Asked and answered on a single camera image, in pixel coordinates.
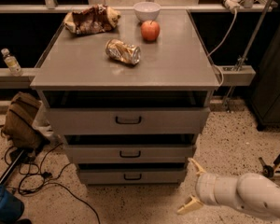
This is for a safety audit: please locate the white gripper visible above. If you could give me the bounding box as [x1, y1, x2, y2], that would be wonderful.
[177, 158, 240, 215]

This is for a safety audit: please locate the grey drawer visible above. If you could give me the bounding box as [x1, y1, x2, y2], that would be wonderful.
[77, 162, 187, 185]
[64, 134, 196, 164]
[46, 107, 210, 135]

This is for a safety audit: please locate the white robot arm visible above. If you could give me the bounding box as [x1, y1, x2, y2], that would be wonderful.
[177, 158, 280, 220]

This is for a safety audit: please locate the grey bottom drawer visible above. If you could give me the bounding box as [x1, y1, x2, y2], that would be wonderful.
[77, 162, 187, 185]

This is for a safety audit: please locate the grey drawer cabinet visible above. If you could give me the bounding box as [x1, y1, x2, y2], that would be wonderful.
[29, 7, 222, 185]

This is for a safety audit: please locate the grey top drawer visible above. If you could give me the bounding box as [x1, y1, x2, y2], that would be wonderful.
[46, 107, 210, 135]

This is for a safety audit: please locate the black wheeled stand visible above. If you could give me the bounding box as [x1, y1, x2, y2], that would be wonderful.
[259, 153, 280, 178]

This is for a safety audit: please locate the dark cabinet at right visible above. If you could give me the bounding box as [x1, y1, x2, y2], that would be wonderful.
[247, 0, 280, 132]

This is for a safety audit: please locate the crushed silver soda can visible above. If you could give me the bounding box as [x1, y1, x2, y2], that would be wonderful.
[105, 39, 141, 65]

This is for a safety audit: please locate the red apple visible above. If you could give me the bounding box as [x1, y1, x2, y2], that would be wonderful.
[141, 21, 161, 41]

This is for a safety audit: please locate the white bowl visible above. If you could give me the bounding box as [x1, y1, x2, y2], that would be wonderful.
[133, 2, 161, 22]

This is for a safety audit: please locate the brown canvas bag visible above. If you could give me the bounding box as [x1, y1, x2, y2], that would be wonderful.
[1, 91, 46, 149]

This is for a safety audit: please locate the blue plastic container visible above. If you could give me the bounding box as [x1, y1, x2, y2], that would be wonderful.
[0, 186, 24, 224]

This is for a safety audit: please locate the crumpled brown chip bag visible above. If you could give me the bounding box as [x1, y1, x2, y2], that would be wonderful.
[63, 4, 121, 35]

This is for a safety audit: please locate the metal support pole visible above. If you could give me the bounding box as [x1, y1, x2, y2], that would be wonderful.
[222, 0, 273, 110]

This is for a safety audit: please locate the clear plastic water bottle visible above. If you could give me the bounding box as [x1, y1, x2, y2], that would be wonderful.
[1, 49, 22, 77]

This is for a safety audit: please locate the white power cable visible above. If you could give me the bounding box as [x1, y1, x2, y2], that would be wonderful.
[206, 7, 239, 87]

